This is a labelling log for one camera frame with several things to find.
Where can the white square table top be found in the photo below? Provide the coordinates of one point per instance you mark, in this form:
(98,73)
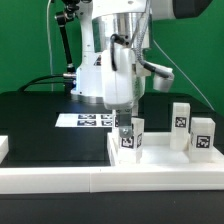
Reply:
(156,151)

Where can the white U-shaped obstacle fence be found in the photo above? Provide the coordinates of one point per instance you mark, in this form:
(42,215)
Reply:
(193,176)

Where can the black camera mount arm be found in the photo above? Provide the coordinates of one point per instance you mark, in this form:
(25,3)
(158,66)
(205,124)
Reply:
(62,18)

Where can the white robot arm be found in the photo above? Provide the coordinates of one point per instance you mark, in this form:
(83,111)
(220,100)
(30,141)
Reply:
(114,35)

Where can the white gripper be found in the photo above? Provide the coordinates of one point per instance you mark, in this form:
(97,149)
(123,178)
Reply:
(122,88)

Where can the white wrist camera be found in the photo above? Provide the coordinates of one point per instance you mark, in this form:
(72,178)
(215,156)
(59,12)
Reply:
(163,77)

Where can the sheet with fiducial markers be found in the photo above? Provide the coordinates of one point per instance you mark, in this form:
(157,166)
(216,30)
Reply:
(80,120)

